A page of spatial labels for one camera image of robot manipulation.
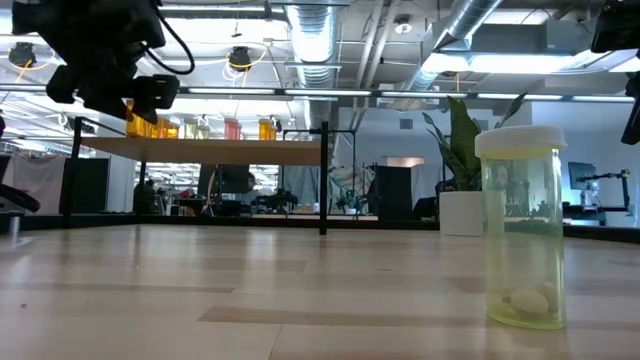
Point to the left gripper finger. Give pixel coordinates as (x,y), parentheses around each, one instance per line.
(62,85)
(155,92)

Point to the clear green medicine bottle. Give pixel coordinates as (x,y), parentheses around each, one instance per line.
(203,132)
(522,250)
(190,129)

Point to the pink medicine bottle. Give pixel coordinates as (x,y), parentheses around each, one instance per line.
(232,130)

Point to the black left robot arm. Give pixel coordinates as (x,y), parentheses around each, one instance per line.
(90,25)

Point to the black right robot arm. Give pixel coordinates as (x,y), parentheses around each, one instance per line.
(617,25)

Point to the black ceiling device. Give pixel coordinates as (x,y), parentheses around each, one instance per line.
(240,57)
(22,54)

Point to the pale hanging cloth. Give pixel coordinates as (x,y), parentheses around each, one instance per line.
(35,175)

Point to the dark partition panel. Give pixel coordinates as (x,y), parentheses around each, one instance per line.
(97,185)

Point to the person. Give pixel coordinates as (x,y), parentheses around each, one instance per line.
(145,197)
(250,186)

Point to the black background screens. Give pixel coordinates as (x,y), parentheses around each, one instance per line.
(232,180)

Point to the long ceiling light bar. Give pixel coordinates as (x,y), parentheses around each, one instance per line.
(325,92)

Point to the background wooden desk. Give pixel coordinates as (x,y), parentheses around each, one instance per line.
(300,217)

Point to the small green background plant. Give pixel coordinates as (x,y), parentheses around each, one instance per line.
(350,201)

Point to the round ceiling sensor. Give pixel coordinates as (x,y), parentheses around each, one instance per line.
(402,27)

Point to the black cabinet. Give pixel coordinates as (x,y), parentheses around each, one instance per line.
(395,192)

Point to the black office chair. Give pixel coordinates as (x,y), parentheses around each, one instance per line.
(425,209)

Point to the snake plant white pot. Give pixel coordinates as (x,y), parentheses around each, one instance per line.
(462,150)

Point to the rectangular ceiling light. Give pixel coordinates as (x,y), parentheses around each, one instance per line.
(500,63)

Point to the dark computer monitor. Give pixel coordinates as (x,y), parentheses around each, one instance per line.
(582,175)

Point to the wooden shelf black frame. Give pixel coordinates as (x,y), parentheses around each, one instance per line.
(200,151)

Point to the grey metal post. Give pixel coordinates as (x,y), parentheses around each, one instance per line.
(15,227)

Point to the corrugated silver ventilation duct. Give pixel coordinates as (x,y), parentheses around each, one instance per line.
(315,45)

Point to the wall air vent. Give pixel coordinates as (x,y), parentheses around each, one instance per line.
(406,124)

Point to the slanted silver ventilation duct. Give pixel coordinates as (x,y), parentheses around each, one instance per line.
(465,20)

